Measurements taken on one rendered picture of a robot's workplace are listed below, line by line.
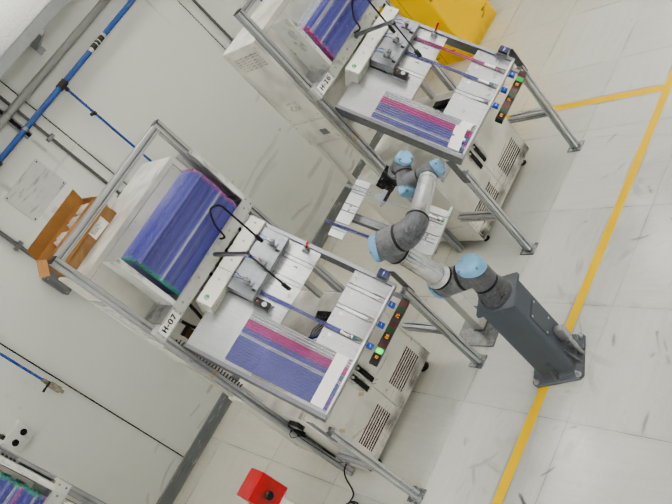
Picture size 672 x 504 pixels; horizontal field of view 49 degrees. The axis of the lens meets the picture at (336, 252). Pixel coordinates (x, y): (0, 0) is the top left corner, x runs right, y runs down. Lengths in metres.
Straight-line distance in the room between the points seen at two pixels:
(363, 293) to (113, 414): 2.09
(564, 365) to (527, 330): 0.30
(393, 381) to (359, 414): 0.27
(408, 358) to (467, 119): 1.27
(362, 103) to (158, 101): 1.61
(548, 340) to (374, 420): 1.00
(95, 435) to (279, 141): 2.34
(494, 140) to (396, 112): 0.79
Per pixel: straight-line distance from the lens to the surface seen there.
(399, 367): 3.90
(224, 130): 5.22
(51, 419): 4.78
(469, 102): 3.98
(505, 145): 4.53
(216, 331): 3.40
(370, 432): 3.83
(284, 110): 4.20
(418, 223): 2.83
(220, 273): 3.41
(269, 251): 3.45
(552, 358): 3.47
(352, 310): 3.38
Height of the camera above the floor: 2.65
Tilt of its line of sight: 29 degrees down
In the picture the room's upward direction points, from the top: 47 degrees counter-clockwise
